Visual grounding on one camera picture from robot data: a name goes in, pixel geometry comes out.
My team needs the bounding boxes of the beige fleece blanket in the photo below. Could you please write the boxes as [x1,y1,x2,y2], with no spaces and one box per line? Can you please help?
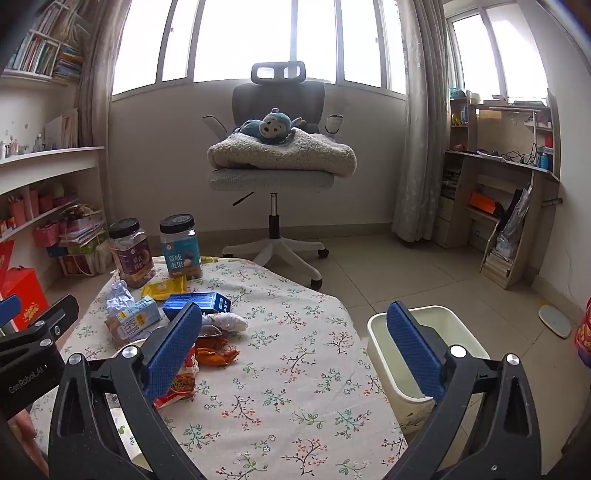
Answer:
[208,128,357,176]

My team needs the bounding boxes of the grey office chair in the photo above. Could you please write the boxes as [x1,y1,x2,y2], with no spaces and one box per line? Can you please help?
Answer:
[203,61,335,289]

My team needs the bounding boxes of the orange box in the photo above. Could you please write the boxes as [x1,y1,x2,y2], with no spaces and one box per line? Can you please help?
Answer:
[468,191,502,217]

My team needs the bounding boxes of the yellow snack packet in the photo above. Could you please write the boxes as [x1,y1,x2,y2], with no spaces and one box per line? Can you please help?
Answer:
[141,276,187,302]

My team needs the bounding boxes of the crumpled white paper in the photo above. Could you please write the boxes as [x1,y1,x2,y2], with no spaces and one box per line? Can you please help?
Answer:
[106,281,136,315]

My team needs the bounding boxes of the grey curtain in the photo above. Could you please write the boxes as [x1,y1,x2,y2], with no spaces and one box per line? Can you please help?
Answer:
[392,0,455,243]
[74,0,137,148]

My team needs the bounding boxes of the jar with purple label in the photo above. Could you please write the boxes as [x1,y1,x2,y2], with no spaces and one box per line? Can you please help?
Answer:
[108,218,156,289]

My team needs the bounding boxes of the floral tablecloth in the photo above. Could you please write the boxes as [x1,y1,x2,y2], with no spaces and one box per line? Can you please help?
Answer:
[28,256,409,480]

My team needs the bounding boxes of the blue label nut jar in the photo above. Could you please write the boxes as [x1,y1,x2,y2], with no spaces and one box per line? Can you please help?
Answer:
[159,213,204,280]

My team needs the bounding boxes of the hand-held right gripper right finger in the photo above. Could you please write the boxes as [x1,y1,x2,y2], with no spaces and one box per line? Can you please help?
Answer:
[383,301,542,480]

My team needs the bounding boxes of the light blue carton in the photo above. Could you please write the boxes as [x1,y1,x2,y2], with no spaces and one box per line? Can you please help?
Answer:
[104,296,162,347]

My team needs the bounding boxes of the white tissue wad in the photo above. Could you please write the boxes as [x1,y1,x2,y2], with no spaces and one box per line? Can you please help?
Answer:
[203,312,249,333]

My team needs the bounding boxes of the white shelf unit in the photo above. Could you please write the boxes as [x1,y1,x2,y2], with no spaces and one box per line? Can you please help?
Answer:
[0,147,106,278]

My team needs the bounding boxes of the clear plastic bags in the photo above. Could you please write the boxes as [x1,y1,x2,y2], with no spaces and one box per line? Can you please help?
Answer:
[495,185,533,259]

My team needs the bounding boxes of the white bathroom scale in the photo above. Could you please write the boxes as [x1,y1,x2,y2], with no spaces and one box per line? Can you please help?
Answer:
[538,305,573,339]

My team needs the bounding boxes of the side window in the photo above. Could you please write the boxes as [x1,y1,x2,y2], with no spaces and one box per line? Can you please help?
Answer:
[445,0,550,104]

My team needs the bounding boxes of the blue monkey plush toy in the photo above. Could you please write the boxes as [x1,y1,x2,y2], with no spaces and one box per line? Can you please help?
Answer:
[233,108,303,145]

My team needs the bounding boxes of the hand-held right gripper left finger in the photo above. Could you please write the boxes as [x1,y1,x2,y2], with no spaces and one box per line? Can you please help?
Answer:
[48,302,206,480]

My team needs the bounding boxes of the red gift box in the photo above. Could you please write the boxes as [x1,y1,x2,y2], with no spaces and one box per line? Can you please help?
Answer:
[0,267,49,330]

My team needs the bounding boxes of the white plastic waste bin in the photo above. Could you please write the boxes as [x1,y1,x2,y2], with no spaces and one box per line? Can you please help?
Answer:
[367,305,491,435]

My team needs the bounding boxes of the red printed bag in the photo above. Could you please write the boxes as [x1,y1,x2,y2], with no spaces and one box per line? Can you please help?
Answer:
[575,298,591,365]

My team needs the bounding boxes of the wide bay window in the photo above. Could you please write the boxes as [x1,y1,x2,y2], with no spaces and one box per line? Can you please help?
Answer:
[111,0,409,95]

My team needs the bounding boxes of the wooden desk with hutch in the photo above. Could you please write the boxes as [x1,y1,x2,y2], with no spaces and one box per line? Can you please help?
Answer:
[433,90,561,289]

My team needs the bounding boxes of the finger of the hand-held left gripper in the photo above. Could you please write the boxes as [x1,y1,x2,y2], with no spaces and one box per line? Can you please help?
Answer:
[0,295,80,355]
[0,295,22,330]

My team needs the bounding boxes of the blue cardboard box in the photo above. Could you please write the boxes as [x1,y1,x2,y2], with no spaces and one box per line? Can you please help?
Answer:
[163,292,232,321]

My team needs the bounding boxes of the red snack packet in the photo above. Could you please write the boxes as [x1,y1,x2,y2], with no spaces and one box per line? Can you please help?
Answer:
[152,344,200,409]

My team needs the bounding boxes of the stack of paper bags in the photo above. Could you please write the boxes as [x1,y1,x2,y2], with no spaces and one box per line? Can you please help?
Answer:
[59,207,112,278]

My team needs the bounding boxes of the long orange peel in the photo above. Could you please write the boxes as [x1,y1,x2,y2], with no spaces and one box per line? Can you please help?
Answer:
[203,349,240,367]

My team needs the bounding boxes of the row of books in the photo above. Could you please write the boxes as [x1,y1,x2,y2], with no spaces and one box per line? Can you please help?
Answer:
[2,0,86,85]

